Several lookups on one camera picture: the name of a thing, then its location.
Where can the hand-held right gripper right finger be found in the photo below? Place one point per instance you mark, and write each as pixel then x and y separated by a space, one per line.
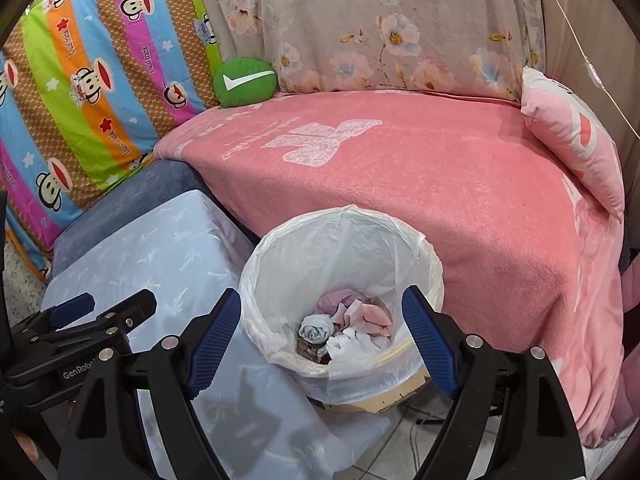
pixel 427 340

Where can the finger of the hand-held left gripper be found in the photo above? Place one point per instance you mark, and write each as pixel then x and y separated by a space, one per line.
pixel 132 310
pixel 72 307

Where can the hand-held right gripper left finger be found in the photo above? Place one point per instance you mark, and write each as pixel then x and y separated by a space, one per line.
pixel 215 340

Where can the cream trash bin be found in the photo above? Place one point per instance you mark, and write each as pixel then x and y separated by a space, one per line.
pixel 370 400

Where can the white sock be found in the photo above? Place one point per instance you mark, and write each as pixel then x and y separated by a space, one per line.
pixel 315 330

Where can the white plastic bin liner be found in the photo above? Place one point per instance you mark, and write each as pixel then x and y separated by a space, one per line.
pixel 325 250

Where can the blue grey upholstered stool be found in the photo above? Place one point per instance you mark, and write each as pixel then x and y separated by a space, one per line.
pixel 165 177

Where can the pink blanket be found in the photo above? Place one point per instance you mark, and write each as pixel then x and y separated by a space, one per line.
pixel 425 185

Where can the pink plush cloth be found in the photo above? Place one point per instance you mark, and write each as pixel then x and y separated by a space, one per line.
pixel 632 310

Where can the large striped monkey print pillow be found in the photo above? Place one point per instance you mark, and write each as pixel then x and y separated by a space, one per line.
pixel 100 85

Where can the green check mark cushion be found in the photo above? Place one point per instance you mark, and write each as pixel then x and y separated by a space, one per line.
pixel 245 92

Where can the pink printed pillow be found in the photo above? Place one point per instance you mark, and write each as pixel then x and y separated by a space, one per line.
pixel 575 135

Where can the grey floral cover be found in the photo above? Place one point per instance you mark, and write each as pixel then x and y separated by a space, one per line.
pixel 375 0

